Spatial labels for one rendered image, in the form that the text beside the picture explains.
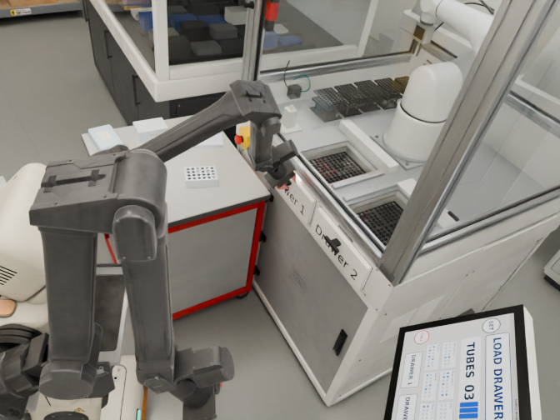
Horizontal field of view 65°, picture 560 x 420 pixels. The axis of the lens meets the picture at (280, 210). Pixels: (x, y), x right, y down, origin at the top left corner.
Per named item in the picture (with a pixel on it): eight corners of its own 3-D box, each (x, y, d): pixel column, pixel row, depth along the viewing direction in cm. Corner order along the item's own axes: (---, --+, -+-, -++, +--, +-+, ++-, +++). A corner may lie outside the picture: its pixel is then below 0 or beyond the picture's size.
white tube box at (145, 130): (139, 142, 188) (138, 132, 185) (133, 132, 193) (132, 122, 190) (168, 137, 194) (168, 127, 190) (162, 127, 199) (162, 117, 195)
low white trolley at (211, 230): (140, 346, 204) (123, 234, 151) (104, 250, 239) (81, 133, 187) (252, 302, 229) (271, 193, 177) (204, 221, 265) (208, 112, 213)
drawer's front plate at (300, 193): (306, 224, 159) (312, 202, 152) (267, 175, 176) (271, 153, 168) (310, 223, 160) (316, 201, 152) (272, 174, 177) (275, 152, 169)
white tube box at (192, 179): (186, 187, 172) (186, 181, 170) (183, 174, 178) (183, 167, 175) (217, 186, 176) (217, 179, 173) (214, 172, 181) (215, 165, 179)
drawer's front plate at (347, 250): (358, 291, 141) (367, 269, 133) (310, 229, 158) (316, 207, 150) (362, 289, 142) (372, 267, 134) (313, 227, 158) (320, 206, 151)
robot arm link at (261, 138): (242, 85, 97) (261, 128, 95) (266, 76, 98) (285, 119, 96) (244, 148, 139) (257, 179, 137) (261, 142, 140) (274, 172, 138)
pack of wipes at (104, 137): (124, 151, 183) (123, 142, 180) (102, 157, 178) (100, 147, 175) (111, 132, 191) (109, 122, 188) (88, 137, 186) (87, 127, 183)
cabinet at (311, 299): (325, 418, 192) (380, 318, 137) (225, 251, 251) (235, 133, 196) (471, 334, 234) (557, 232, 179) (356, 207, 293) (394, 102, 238)
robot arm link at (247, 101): (248, 62, 88) (267, 107, 87) (269, 83, 101) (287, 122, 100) (77, 162, 99) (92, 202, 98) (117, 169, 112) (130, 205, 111)
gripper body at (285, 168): (297, 171, 148) (287, 160, 142) (274, 190, 150) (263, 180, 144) (288, 159, 152) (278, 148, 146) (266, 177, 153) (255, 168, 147)
